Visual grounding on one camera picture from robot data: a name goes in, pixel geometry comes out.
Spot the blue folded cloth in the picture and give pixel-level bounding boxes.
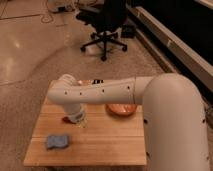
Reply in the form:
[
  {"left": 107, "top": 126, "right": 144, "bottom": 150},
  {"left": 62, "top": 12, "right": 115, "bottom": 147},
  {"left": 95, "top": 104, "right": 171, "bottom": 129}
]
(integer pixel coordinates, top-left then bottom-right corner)
[{"left": 46, "top": 135, "right": 69, "bottom": 149}]

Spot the black office chair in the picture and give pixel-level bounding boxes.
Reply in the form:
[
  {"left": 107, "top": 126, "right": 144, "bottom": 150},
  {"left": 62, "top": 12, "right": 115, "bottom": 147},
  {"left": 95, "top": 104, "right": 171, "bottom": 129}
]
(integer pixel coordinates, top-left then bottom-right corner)
[{"left": 76, "top": 0, "right": 127, "bottom": 61}]

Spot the wooden table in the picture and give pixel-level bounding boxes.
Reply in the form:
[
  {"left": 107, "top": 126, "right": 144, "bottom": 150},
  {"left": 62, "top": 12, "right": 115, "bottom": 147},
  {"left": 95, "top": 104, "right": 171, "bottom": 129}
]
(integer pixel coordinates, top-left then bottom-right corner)
[{"left": 24, "top": 100, "right": 147, "bottom": 167}]

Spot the white device on floor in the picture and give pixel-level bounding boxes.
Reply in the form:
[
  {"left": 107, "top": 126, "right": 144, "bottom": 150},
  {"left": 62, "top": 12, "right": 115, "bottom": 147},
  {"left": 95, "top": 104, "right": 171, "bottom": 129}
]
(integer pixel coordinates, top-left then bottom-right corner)
[{"left": 47, "top": 0, "right": 74, "bottom": 13}]

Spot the white cup with black items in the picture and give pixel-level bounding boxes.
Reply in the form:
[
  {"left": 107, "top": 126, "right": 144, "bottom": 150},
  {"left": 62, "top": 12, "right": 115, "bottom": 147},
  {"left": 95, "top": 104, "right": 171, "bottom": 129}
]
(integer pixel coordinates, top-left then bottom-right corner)
[{"left": 92, "top": 79, "right": 104, "bottom": 84}]

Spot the orange bowl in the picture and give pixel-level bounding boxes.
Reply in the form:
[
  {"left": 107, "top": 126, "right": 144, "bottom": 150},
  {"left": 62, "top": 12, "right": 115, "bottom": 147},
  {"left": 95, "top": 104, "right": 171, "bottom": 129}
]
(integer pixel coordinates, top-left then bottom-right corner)
[{"left": 106, "top": 104, "right": 137, "bottom": 116}]

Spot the black box on floor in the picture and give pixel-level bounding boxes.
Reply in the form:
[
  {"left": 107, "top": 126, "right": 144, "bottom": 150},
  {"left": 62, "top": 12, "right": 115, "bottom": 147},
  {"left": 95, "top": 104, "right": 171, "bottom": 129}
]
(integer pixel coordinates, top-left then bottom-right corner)
[{"left": 121, "top": 25, "right": 135, "bottom": 38}]

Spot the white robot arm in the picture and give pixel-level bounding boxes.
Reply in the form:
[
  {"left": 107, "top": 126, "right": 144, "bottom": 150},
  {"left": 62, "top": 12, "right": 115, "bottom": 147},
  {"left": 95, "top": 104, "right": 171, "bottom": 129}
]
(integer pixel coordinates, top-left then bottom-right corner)
[{"left": 47, "top": 73, "right": 211, "bottom": 171}]

